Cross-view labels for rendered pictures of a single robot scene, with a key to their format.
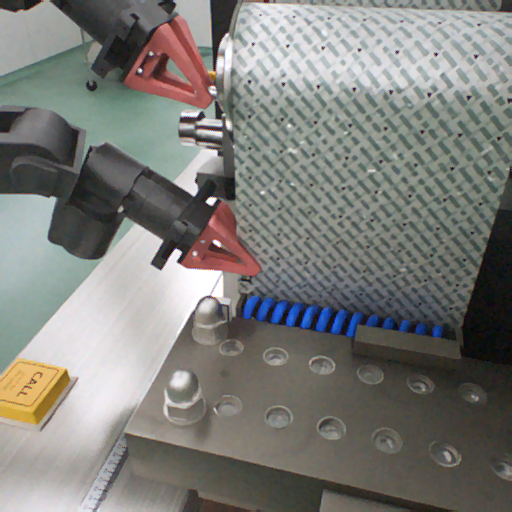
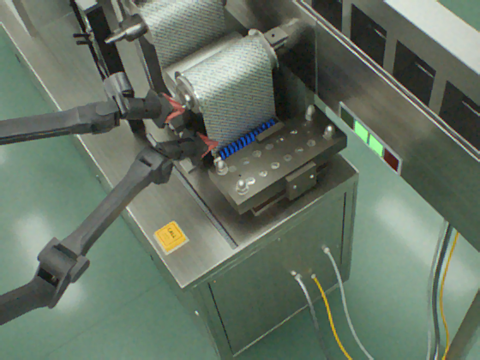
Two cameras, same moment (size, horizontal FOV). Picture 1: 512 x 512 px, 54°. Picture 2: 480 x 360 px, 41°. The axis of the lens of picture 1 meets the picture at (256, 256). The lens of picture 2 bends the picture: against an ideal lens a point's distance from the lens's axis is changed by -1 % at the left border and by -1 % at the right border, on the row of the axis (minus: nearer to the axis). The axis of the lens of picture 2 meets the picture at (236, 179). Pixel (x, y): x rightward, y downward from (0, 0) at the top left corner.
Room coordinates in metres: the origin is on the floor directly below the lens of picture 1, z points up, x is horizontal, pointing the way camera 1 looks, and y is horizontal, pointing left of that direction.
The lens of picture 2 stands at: (-0.50, 0.72, 2.60)
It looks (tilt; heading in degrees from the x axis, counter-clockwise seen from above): 56 degrees down; 321
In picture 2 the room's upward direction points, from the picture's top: 11 degrees counter-clockwise
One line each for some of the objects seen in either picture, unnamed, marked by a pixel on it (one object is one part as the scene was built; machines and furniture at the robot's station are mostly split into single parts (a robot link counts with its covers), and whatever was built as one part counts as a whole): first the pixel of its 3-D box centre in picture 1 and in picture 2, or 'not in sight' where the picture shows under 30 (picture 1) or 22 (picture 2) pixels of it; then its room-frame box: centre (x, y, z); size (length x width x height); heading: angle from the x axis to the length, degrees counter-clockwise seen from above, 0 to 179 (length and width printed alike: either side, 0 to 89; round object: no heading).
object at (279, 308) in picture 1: (344, 326); (249, 139); (0.39, -0.09, 1.03); 0.21 x 0.04 x 0.03; 75
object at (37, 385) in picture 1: (27, 389); (170, 236); (0.41, 0.27, 0.91); 0.07 x 0.07 x 0.02; 75
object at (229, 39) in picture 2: not in sight; (207, 67); (0.59, -0.14, 1.17); 0.26 x 0.12 x 0.12; 75
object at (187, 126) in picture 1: (192, 128); not in sight; (0.56, 0.07, 1.18); 0.04 x 0.02 x 0.04; 165
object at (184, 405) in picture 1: (182, 390); (242, 185); (0.28, 0.06, 1.05); 0.04 x 0.04 x 0.04
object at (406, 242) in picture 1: (352, 247); (241, 117); (0.41, -0.09, 1.11); 0.23 x 0.01 x 0.18; 75
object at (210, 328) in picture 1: (209, 315); (220, 165); (0.38, 0.05, 1.05); 0.04 x 0.04 x 0.04
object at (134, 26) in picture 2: not in sight; (133, 27); (0.75, -0.03, 1.33); 0.06 x 0.06 x 0.06; 75
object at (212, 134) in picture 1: (227, 227); (183, 136); (0.55, 0.04, 1.05); 0.06 x 0.05 x 0.31; 75
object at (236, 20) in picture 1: (249, 75); (189, 94); (0.50, 0.01, 1.25); 0.15 x 0.01 x 0.15; 165
